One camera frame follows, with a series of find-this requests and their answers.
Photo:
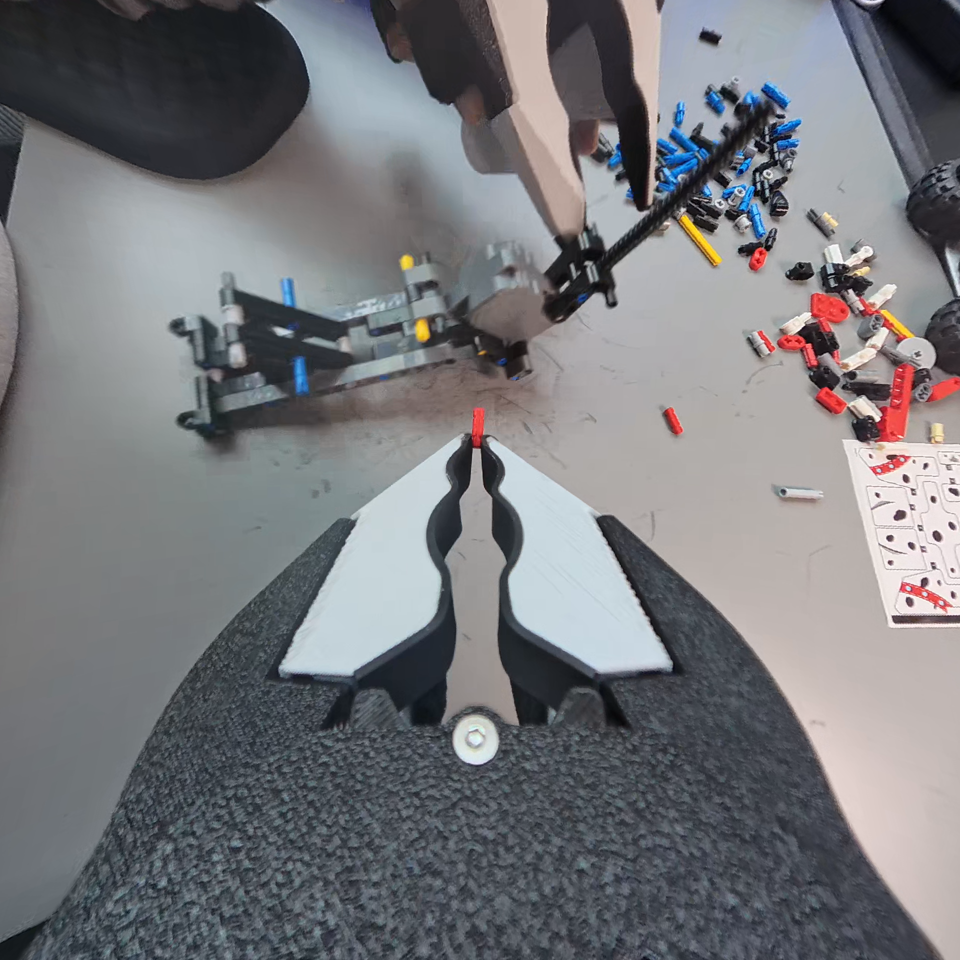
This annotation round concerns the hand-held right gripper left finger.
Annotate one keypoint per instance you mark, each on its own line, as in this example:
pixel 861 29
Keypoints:
pixel 360 592

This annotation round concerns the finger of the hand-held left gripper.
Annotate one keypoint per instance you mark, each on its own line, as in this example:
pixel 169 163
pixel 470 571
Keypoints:
pixel 649 45
pixel 536 112

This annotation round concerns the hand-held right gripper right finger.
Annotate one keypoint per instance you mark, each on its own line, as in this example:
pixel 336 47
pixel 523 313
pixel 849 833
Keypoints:
pixel 585 592

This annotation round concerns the grey black toy brick chassis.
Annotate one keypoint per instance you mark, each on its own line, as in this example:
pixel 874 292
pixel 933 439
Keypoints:
pixel 502 292

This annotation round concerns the red toy pin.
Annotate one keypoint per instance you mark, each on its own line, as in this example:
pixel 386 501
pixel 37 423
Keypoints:
pixel 673 421
pixel 478 424

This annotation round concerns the person's left forearm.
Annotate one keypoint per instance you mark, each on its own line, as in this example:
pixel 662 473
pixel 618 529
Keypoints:
pixel 180 7

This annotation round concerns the grey desk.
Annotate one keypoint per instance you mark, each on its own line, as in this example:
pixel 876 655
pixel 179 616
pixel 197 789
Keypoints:
pixel 225 525

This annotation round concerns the pile of blue black pins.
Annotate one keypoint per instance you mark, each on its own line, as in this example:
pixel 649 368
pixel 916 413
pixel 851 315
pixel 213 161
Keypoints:
pixel 675 142

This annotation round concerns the black ridged toy rod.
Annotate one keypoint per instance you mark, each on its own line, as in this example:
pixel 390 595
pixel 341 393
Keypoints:
pixel 690 180

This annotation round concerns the yellow toy axle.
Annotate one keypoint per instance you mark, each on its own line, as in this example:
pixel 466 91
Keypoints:
pixel 699 240

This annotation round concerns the grey toy pin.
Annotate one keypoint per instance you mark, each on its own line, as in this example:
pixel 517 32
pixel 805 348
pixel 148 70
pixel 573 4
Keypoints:
pixel 799 493

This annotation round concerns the small red toy connector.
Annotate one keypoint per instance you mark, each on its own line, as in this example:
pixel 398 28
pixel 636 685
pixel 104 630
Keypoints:
pixel 758 259

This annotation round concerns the tan black toy pin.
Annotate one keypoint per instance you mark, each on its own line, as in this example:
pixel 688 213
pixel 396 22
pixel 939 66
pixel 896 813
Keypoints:
pixel 823 220

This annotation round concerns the black curved toy connector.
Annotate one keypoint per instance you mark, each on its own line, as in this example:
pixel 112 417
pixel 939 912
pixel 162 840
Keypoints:
pixel 799 271

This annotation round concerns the pile of red white bricks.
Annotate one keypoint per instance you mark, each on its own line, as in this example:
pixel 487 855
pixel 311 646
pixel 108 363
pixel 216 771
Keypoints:
pixel 829 307

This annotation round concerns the black toy tire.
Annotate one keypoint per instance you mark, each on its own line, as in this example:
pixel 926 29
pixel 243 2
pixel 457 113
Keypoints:
pixel 946 334
pixel 937 199

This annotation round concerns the white sticker sheet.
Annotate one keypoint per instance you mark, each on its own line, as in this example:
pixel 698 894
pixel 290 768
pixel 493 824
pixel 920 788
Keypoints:
pixel 915 540

